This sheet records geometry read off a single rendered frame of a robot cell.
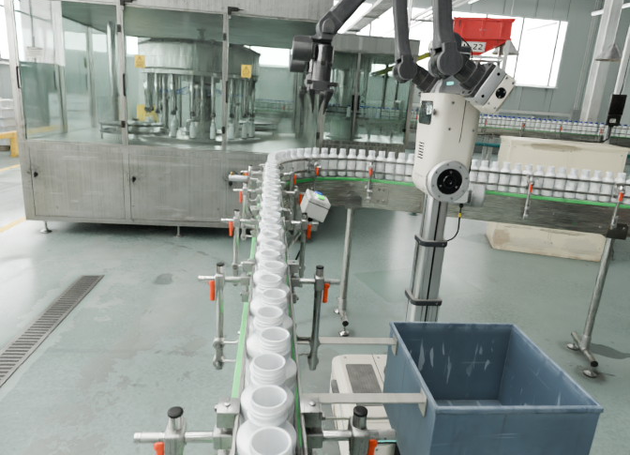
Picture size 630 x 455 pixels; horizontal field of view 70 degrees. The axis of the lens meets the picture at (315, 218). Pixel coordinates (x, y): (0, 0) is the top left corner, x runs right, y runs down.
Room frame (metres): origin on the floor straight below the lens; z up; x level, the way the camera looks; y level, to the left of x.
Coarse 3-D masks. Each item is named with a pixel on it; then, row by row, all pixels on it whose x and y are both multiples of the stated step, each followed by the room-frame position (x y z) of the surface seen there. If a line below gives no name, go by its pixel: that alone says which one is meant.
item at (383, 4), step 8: (384, 0) 8.19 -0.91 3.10; (368, 8) 9.28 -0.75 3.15; (376, 8) 8.93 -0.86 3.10; (384, 8) 8.88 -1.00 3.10; (360, 16) 10.13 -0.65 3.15; (368, 16) 9.74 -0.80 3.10; (376, 16) 9.68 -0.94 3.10; (352, 24) 10.99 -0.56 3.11; (360, 24) 10.80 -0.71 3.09; (344, 32) 12.20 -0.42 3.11; (352, 32) 12.04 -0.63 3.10; (360, 32) 11.78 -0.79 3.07
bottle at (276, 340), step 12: (264, 336) 0.51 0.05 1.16; (276, 336) 0.52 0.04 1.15; (288, 336) 0.50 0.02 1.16; (264, 348) 0.48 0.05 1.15; (276, 348) 0.48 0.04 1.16; (288, 348) 0.50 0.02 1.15; (252, 360) 0.51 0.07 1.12; (288, 360) 0.50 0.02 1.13; (288, 372) 0.48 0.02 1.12; (288, 384) 0.48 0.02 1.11
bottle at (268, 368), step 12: (264, 360) 0.45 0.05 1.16; (276, 360) 0.45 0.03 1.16; (252, 372) 0.43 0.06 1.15; (264, 372) 0.42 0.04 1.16; (276, 372) 0.43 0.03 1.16; (252, 384) 0.43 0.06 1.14; (264, 384) 0.42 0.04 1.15; (276, 384) 0.43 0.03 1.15; (288, 396) 0.44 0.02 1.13; (288, 408) 0.42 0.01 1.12; (240, 420) 0.43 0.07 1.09; (288, 420) 0.43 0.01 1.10
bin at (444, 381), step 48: (432, 336) 0.98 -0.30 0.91; (480, 336) 1.00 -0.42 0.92; (384, 384) 0.96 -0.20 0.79; (432, 384) 0.99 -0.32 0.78; (480, 384) 1.00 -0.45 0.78; (528, 384) 0.90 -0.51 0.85; (576, 384) 0.77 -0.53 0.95; (432, 432) 0.67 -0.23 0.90; (480, 432) 0.68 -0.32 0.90; (528, 432) 0.69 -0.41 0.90; (576, 432) 0.70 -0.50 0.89
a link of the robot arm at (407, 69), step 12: (396, 0) 1.94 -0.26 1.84; (396, 12) 1.94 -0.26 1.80; (396, 24) 1.94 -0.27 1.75; (408, 24) 1.95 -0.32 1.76; (396, 36) 1.95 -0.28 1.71; (408, 36) 1.94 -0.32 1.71; (396, 48) 1.95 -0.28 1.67; (408, 48) 1.94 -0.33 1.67; (396, 60) 1.99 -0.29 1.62; (408, 60) 1.91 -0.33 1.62; (408, 72) 1.91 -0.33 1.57
